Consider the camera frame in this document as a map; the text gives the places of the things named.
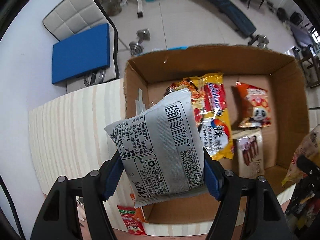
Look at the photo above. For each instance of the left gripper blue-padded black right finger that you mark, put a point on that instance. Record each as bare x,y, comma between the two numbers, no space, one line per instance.
264,218

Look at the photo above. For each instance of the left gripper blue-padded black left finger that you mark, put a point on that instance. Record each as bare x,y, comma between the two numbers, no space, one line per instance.
58,216

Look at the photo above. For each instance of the red green snack packet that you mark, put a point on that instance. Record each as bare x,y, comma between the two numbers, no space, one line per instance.
133,225

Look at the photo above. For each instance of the silver grey snack packet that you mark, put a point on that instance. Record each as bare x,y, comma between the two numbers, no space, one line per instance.
161,150

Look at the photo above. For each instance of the orange snack packet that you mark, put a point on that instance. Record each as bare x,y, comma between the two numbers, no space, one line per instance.
139,215

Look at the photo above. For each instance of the chocolate stick packet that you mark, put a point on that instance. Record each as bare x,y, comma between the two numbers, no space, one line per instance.
249,150

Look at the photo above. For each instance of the striped cat print tablecloth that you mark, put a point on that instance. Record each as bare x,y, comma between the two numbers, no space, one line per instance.
67,138

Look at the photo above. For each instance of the cardboard box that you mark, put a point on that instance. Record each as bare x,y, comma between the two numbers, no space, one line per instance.
147,76

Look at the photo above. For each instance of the panda biscuit packet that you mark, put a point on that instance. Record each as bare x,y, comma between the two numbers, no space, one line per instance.
255,109

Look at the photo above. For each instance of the yellow cheese snack bag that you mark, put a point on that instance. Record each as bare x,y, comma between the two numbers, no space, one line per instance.
208,100

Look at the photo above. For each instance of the blue cushion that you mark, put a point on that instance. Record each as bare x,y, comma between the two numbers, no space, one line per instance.
81,54

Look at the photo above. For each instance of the steel dumbbell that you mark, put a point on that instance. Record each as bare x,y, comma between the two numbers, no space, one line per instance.
136,47

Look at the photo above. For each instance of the dark weight bench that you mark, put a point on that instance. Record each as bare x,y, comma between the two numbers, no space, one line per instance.
242,23

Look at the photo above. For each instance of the white padded chair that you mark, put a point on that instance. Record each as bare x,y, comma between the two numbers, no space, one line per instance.
71,17

